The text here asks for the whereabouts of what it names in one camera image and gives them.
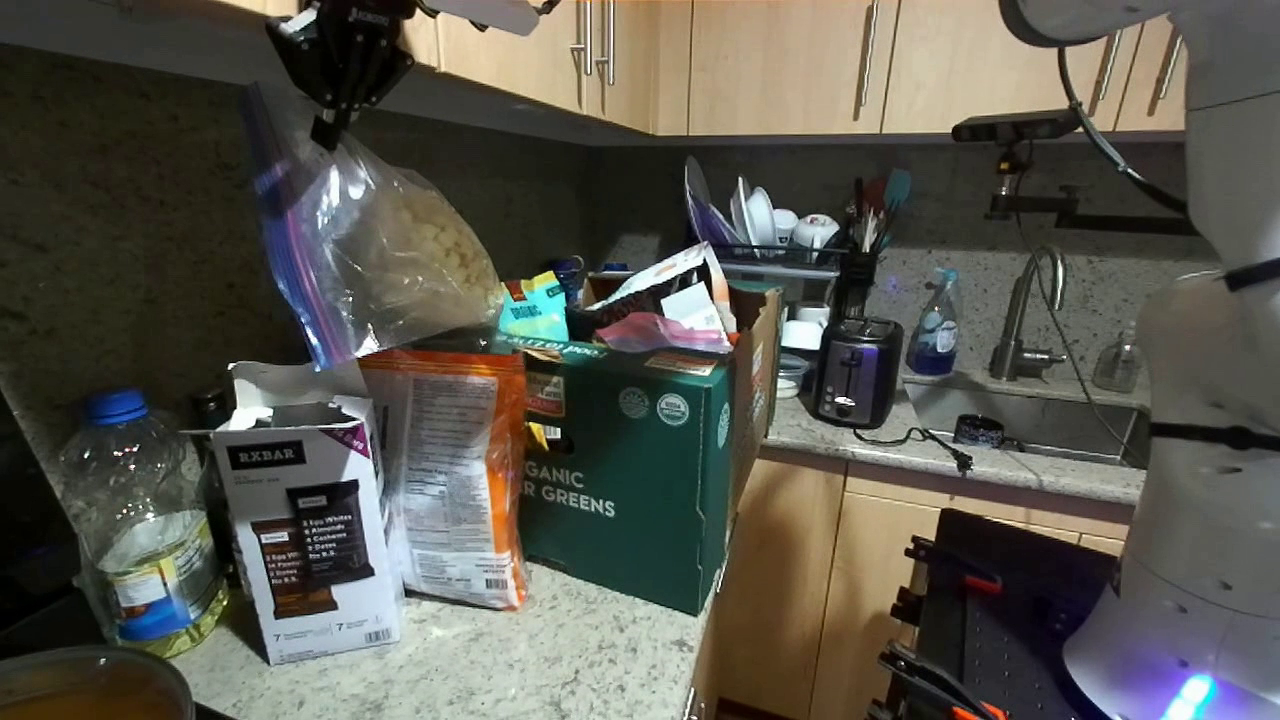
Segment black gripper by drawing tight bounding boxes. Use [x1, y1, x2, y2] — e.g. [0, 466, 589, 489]
[262, 0, 422, 151]

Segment clear zip popcorn bag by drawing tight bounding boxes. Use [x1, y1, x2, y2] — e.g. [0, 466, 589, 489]
[251, 86, 512, 378]

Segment teal snack bag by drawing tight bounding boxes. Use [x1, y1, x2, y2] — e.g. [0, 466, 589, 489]
[495, 267, 576, 347]

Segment orange snack bag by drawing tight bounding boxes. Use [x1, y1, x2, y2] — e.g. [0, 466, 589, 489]
[356, 347, 538, 617]

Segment open white carton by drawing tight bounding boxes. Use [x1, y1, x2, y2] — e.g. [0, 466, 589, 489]
[582, 237, 742, 337]

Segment white plate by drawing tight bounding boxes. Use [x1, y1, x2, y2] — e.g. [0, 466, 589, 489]
[682, 158, 742, 253]

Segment pink package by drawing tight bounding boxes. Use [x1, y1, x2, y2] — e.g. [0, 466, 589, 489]
[592, 311, 731, 359]

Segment wooden upper cabinets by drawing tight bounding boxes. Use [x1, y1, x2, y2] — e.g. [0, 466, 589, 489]
[215, 0, 1191, 143]

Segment wooden cabinets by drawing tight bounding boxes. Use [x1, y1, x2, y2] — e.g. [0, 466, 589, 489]
[692, 452, 1138, 720]
[215, 0, 1191, 143]

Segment white RXBAR box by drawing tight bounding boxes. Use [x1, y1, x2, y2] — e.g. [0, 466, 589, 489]
[207, 356, 410, 668]

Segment green cardboard produce box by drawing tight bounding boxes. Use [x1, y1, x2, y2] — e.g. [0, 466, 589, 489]
[512, 283, 794, 621]

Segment dish rack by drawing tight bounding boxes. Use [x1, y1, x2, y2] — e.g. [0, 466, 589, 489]
[706, 225, 849, 289]

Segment plastic jug blue cap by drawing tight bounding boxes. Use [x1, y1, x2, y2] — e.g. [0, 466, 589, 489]
[51, 385, 232, 664]

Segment black utensil holder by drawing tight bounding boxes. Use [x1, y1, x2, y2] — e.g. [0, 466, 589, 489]
[828, 243, 883, 329]

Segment black toaster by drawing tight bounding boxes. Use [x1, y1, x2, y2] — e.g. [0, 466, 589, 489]
[811, 311, 908, 433]

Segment blue spray bottle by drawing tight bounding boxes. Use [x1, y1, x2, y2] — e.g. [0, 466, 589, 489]
[904, 267, 963, 385]

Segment wooden lower cabinets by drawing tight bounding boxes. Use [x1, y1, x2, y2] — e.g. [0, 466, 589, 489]
[692, 452, 1138, 720]

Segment silver kitchen faucet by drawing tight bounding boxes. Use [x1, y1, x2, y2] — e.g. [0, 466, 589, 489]
[990, 243, 1100, 404]

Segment stainless steel sink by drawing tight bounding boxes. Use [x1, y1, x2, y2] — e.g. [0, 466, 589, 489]
[918, 378, 1152, 468]

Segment orange black clamp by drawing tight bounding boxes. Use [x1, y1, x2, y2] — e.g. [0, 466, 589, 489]
[877, 645, 1013, 720]
[902, 534, 1007, 605]

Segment clear soap dispenser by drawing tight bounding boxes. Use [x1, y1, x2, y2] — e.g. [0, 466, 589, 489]
[1093, 316, 1152, 396]

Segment black robot cart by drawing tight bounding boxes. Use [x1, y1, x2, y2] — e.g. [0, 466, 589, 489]
[874, 503, 1126, 720]

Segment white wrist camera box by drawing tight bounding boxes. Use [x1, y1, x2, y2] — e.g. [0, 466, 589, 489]
[425, 0, 558, 37]

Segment black stereo camera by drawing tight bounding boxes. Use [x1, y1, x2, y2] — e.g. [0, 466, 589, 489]
[947, 107, 1090, 147]

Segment black toaster cord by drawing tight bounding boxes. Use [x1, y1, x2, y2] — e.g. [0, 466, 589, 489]
[852, 421, 977, 476]

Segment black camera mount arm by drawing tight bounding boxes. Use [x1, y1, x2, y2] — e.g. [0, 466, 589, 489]
[984, 137, 1203, 239]

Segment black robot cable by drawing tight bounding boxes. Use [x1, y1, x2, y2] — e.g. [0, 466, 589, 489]
[1055, 46, 1191, 216]

